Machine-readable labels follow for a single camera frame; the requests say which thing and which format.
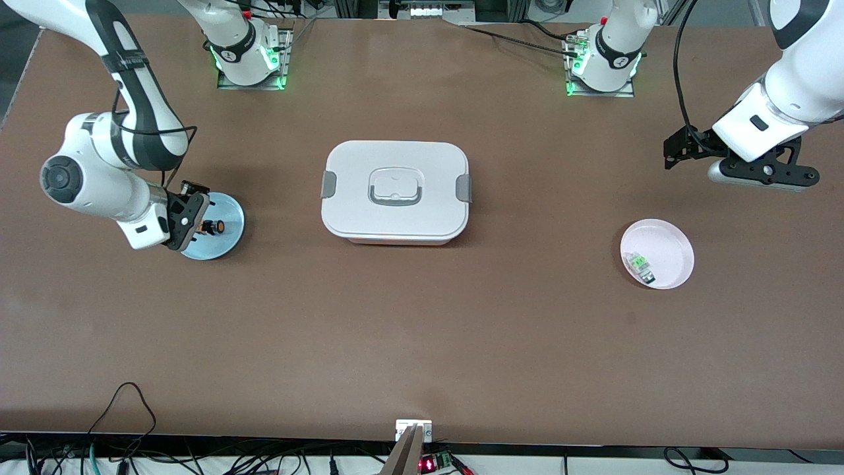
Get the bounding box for light blue round plate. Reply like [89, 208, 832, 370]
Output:
[179, 192, 245, 261]

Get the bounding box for pink round plate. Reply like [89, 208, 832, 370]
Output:
[620, 218, 695, 290]

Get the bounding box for white lunch box grey clips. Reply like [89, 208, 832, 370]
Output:
[320, 140, 473, 246]

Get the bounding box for white power strip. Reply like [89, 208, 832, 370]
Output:
[409, 3, 477, 18]

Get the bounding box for grey metal bar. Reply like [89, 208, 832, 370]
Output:
[381, 424, 426, 475]

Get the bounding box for circuit board with red display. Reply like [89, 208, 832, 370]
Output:
[419, 451, 457, 473]

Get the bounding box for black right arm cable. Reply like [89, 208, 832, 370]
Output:
[111, 79, 198, 193]

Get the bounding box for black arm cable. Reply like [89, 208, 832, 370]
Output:
[111, 79, 198, 193]
[671, 0, 701, 143]

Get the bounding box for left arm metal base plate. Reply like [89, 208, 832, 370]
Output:
[564, 33, 638, 98]

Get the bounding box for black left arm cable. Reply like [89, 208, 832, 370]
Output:
[671, 0, 701, 143]

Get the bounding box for green push-button switch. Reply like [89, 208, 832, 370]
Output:
[626, 253, 657, 286]

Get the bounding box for black right arm strap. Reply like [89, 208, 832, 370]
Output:
[101, 55, 150, 75]

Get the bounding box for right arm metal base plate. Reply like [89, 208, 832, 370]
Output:
[218, 26, 295, 91]

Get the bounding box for long black table cable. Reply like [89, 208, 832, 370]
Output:
[443, 18, 588, 53]

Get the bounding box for thin black looped cable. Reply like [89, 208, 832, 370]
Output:
[86, 381, 159, 439]

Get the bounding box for black coiled floor cable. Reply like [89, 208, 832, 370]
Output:
[663, 447, 729, 474]

